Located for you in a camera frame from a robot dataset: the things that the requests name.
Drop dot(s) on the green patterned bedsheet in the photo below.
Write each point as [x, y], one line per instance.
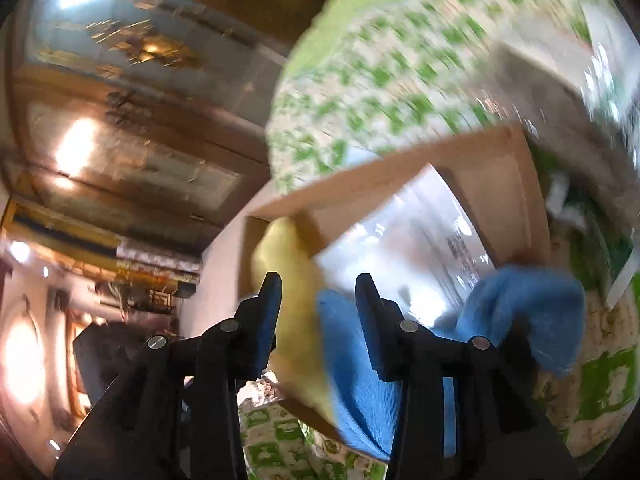
[380, 60]

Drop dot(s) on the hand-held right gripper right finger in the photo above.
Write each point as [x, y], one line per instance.
[372, 331]

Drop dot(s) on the blue fluffy cloth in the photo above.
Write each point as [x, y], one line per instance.
[520, 300]

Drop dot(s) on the yellow cloth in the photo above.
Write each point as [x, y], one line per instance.
[295, 285]

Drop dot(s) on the wooden wardrobe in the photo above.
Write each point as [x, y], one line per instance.
[150, 110]

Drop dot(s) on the cardboard box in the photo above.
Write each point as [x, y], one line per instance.
[480, 185]

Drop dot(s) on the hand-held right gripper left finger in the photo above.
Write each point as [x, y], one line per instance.
[262, 331]

